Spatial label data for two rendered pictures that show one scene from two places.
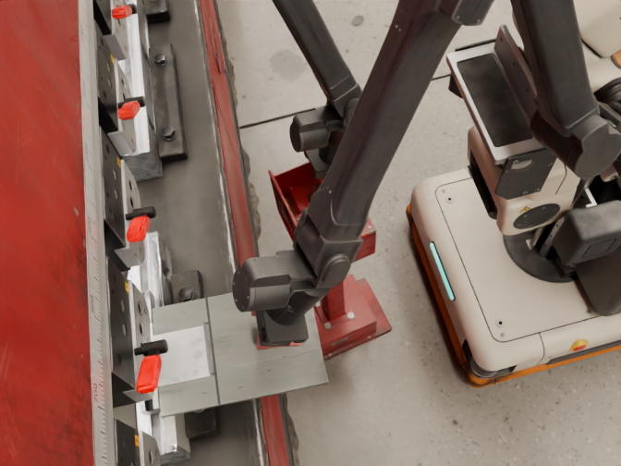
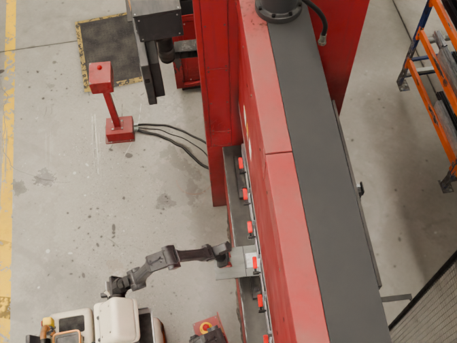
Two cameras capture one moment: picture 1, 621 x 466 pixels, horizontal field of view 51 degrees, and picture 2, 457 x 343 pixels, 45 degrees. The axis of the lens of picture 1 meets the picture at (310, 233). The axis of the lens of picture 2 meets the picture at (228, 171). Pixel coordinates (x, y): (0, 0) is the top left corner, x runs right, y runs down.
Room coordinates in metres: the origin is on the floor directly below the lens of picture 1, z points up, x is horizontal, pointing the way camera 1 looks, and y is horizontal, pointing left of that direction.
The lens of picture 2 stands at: (1.44, 0.08, 3.96)
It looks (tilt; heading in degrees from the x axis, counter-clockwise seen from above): 60 degrees down; 178
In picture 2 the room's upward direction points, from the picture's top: 2 degrees counter-clockwise
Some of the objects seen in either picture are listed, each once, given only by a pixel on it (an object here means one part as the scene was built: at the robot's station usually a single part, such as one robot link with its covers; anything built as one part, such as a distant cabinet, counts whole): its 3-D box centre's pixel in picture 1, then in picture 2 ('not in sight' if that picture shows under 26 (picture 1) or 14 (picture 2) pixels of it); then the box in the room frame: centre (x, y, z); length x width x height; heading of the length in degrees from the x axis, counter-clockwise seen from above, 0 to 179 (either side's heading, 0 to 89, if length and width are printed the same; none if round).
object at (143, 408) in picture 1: (147, 350); not in sight; (0.34, 0.29, 0.98); 0.20 x 0.03 x 0.03; 3
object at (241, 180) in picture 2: not in sight; (240, 177); (-0.28, 0.21, 0.89); 0.30 x 0.05 x 0.03; 3
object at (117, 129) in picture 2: not in sight; (110, 103); (-1.28, -0.76, 0.41); 0.25 x 0.20 x 0.83; 93
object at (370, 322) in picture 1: (343, 312); not in sight; (0.68, -0.06, 0.06); 0.25 x 0.20 x 0.12; 106
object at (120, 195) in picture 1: (95, 205); (269, 275); (0.50, 0.30, 1.21); 0.15 x 0.09 x 0.17; 3
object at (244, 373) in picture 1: (237, 345); (237, 262); (0.33, 0.14, 1.00); 0.26 x 0.18 x 0.01; 93
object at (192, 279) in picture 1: (194, 350); (254, 273); (0.36, 0.24, 0.89); 0.30 x 0.05 x 0.03; 3
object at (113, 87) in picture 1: (91, 96); (275, 314); (0.69, 0.31, 1.21); 0.15 x 0.09 x 0.17; 3
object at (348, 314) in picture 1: (334, 309); not in sight; (0.67, -0.04, 0.13); 0.10 x 0.10 x 0.01; 16
